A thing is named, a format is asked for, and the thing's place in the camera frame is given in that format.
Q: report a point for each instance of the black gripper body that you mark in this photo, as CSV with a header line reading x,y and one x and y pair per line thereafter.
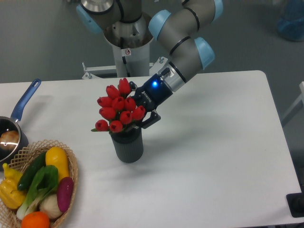
x,y
152,93

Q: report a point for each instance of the red tulip bouquet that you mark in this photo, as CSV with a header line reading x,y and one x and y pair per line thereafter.
x,y
118,110

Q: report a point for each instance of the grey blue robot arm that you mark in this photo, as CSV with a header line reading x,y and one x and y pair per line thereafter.
x,y
187,55

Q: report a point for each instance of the dark grey ribbed vase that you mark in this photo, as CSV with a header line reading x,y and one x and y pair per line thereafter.
x,y
129,145

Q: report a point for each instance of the yellow squash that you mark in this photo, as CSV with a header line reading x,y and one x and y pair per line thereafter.
x,y
57,157

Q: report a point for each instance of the purple eggplant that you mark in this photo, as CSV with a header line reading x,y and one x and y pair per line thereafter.
x,y
64,193

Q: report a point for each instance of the green cucumber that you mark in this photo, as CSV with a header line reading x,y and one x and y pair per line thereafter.
x,y
30,172

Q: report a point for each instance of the green bok choy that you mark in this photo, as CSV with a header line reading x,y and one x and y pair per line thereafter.
x,y
44,182

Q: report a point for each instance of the brown bread roll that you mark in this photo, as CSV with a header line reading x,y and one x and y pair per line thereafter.
x,y
9,140

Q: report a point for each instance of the white garlic bulb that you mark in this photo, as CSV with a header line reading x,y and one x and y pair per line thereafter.
x,y
49,206

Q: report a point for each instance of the blue water jug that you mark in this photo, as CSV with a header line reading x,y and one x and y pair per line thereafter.
x,y
290,23

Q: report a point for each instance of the orange fruit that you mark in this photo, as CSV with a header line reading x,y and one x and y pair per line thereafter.
x,y
36,219

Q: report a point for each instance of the yellow bell pepper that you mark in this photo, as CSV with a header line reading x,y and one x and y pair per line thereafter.
x,y
9,193

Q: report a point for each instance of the black device at table edge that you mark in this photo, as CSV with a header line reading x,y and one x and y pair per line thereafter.
x,y
296,204

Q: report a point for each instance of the woven wicker basket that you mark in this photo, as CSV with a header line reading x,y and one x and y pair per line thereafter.
x,y
21,161

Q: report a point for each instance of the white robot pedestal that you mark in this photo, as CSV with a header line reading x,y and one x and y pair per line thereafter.
x,y
130,43

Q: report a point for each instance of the blue handled saucepan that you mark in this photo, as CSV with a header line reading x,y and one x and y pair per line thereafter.
x,y
12,123

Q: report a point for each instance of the white frame at right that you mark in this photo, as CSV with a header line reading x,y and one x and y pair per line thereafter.
x,y
294,108

